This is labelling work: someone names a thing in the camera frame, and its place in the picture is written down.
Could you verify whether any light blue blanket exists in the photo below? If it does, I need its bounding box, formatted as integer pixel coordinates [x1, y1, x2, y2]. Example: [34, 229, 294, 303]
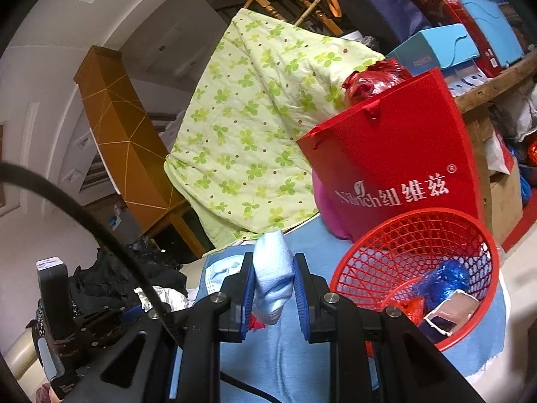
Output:
[167, 213, 509, 403]

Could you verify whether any red Nilrich paper bag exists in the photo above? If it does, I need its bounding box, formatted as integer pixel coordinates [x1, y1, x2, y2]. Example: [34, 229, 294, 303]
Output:
[298, 69, 484, 240]

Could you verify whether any green clover quilt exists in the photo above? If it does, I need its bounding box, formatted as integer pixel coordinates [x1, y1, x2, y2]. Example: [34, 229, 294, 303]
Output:
[164, 9, 381, 248]

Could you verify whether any orange wooden pillar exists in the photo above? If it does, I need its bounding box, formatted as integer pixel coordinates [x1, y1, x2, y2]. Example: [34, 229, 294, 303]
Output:
[74, 46, 206, 258]

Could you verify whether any blue plastic bag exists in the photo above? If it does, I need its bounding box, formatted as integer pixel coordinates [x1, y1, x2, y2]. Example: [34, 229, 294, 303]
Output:
[412, 259, 471, 309]

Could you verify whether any magenta pillow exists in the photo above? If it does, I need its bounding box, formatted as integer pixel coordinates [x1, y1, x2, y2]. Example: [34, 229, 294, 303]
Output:
[311, 171, 351, 240]

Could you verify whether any red plastic mesh basket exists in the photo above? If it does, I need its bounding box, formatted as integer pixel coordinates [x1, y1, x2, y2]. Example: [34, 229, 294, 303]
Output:
[330, 208, 500, 351]

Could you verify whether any turquoise storage box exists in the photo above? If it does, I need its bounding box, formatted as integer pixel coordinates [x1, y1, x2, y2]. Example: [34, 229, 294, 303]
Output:
[459, 0, 524, 68]

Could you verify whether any person left hand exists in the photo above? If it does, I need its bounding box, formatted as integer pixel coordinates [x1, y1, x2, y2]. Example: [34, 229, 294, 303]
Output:
[35, 383, 62, 403]

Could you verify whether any black lace garment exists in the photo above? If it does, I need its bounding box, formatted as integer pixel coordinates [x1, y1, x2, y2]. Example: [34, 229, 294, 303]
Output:
[69, 237, 188, 315]

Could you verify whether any red mesh ribbon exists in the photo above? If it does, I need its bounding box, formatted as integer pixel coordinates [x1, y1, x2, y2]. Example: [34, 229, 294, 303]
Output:
[249, 297, 425, 358]

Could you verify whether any navy blue bag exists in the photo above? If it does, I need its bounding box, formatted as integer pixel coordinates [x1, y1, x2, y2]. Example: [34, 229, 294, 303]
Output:
[338, 0, 431, 55]

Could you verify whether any blue cardboard box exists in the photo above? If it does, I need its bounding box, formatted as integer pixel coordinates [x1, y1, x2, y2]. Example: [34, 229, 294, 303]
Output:
[418, 289, 481, 344]

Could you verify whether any black cable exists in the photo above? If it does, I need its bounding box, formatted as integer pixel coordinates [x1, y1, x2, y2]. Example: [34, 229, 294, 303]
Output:
[0, 162, 186, 345]

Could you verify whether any red plastic bag in paperbag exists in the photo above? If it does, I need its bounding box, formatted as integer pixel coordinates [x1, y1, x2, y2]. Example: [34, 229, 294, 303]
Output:
[341, 58, 412, 106]

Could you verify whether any light blue fashion box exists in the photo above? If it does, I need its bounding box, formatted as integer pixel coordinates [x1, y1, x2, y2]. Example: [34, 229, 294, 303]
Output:
[386, 24, 480, 77]

